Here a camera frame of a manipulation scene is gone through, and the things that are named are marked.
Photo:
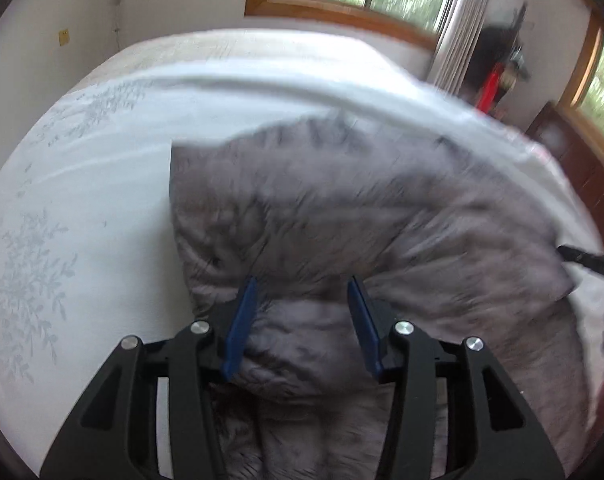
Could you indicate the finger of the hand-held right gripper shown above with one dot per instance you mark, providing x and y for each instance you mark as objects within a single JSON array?
[{"x": 589, "y": 259}]

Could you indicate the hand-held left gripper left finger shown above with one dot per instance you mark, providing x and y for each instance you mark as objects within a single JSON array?
[{"x": 240, "y": 330}]

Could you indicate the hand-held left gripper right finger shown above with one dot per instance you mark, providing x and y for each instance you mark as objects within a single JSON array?
[{"x": 363, "y": 330}]

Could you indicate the grey rose-print garment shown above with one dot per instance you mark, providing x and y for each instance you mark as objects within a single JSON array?
[{"x": 332, "y": 210}]

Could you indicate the dark wooden cabinet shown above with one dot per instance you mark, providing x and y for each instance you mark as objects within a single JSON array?
[{"x": 576, "y": 160}]

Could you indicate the white floral bed sheet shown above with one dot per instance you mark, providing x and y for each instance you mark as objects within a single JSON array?
[{"x": 107, "y": 185}]

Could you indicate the red and black object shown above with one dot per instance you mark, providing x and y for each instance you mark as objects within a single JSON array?
[{"x": 496, "y": 45}]

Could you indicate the pale pleated curtain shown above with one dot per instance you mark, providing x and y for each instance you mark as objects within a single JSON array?
[{"x": 464, "y": 30}]

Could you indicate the yellow wall socket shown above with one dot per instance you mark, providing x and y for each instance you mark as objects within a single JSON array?
[{"x": 64, "y": 37}]

